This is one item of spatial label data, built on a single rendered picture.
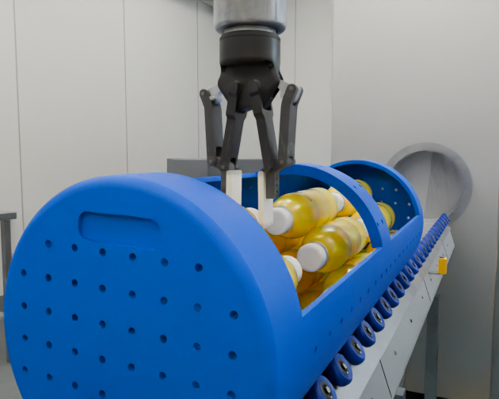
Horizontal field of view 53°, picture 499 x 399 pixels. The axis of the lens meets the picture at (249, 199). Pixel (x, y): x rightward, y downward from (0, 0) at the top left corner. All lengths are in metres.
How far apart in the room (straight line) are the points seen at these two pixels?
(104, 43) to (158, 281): 4.66
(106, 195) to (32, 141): 4.00
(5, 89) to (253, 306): 4.03
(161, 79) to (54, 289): 5.09
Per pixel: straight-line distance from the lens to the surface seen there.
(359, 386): 0.78
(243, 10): 0.61
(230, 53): 0.62
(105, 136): 4.91
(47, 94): 4.54
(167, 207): 0.39
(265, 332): 0.37
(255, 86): 0.61
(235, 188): 0.64
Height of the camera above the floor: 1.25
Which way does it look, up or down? 5 degrees down
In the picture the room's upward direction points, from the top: straight up
